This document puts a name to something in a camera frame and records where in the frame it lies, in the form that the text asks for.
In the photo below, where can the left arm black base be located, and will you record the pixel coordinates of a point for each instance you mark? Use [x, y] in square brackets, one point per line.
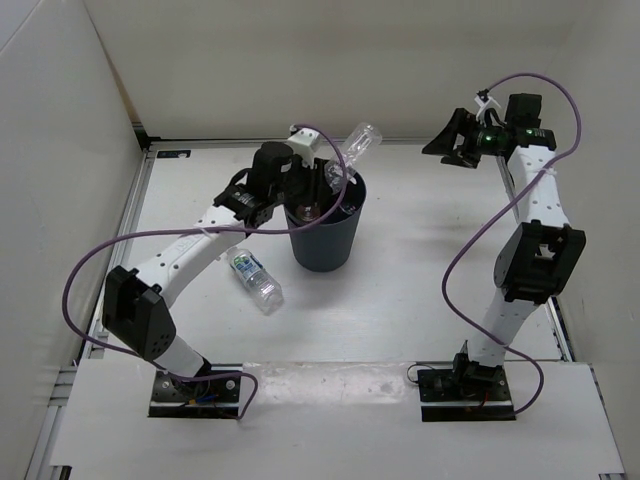
[212, 399]

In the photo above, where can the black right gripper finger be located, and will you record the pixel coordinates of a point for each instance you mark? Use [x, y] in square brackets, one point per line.
[445, 141]
[460, 159]

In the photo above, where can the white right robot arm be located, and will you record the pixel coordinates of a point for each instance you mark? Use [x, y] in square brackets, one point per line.
[539, 257]

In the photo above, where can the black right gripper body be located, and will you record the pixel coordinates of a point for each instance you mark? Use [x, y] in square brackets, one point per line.
[480, 140]

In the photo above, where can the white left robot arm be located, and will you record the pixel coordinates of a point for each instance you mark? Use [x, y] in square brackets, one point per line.
[137, 300]

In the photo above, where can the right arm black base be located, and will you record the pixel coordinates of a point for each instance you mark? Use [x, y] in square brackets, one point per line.
[463, 391]

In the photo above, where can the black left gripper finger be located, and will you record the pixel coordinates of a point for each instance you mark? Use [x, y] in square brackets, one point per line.
[306, 186]
[349, 200]

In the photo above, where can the white front cover board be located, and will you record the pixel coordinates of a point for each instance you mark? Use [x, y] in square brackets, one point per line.
[330, 421]

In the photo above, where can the dark blue plastic bin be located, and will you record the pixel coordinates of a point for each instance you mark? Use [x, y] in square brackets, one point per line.
[327, 246]

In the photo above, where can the orange juice plastic bottle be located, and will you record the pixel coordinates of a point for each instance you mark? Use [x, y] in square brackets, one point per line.
[307, 213]

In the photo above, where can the green label clear bottle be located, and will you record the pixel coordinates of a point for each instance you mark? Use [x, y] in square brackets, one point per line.
[262, 287]

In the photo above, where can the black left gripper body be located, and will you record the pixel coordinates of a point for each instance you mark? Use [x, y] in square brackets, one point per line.
[280, 192]

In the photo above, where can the clear unlabelled plastic bottle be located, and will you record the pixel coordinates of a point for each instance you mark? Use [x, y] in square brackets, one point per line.
[361, 142]

